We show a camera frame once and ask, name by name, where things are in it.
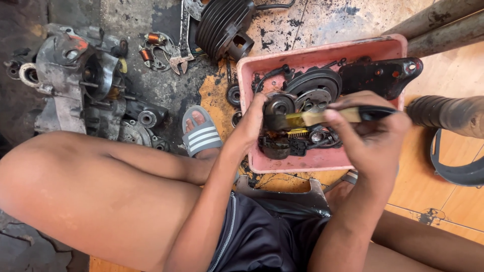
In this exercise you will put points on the stator plate with copper coils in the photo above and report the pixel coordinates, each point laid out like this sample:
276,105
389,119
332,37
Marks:
157,51

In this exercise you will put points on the small dark metal part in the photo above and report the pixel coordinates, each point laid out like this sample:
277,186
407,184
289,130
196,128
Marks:
13,68

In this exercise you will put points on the person's left hand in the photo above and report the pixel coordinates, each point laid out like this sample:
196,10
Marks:
251,124

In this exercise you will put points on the steel adjustable wrench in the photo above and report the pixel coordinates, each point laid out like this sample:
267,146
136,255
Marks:
183,53

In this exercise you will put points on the yellow coil spring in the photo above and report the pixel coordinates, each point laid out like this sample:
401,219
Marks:
298,132

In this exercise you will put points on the black metal bracket plate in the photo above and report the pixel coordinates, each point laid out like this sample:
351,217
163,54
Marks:
378,77

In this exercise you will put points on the steel ball bearing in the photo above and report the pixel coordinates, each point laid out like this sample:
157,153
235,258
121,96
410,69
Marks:
233,95

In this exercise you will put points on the round grey metal hub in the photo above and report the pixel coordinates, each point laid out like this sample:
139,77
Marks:
280,105

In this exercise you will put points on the small black ribbed clip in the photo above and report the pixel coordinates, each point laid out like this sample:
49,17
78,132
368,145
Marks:
298,148

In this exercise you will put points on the black ribbed rubber boot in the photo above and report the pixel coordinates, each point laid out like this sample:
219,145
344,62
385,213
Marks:
446,113

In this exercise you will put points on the black finned engine cylinder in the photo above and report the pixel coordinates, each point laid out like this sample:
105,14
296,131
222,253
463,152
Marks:
221,26

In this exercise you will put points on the person's left fingers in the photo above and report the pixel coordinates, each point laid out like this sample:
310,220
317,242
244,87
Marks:
278,96

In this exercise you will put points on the person's left foot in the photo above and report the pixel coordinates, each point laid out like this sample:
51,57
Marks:
196,121

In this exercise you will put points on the pink plastic tray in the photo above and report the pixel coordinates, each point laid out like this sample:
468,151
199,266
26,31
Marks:
302,162

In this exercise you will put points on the person's right leg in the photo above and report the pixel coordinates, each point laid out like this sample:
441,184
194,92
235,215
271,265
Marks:
416,241

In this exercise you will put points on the rusty metal pipe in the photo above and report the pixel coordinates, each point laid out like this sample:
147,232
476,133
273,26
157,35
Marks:
427,19
446,37

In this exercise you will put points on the grey engine crankcase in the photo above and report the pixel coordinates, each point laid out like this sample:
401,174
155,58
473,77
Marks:
72,79

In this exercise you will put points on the black shorts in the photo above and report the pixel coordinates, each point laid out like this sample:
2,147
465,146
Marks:
261,238

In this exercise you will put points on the black round clutch pulley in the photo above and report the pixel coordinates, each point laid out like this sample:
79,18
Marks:
315,88

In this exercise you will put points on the grey round metal disc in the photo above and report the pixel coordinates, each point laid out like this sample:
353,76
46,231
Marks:
134,134

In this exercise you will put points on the grey striped slide sandal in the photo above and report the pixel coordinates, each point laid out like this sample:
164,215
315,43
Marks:
349,177
202,138

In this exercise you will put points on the dark greasy brake shoe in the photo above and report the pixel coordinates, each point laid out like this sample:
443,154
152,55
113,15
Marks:
274,147

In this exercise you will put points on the person's right hand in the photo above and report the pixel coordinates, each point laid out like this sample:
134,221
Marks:
374,143

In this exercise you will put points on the person's left leg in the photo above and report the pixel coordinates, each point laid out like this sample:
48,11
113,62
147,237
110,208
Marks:
94,192

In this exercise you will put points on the person's leg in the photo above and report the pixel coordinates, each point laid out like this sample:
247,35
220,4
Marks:
94,192
416,241

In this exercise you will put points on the grey curved plastic cover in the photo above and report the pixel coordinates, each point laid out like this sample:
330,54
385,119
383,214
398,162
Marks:
453,175

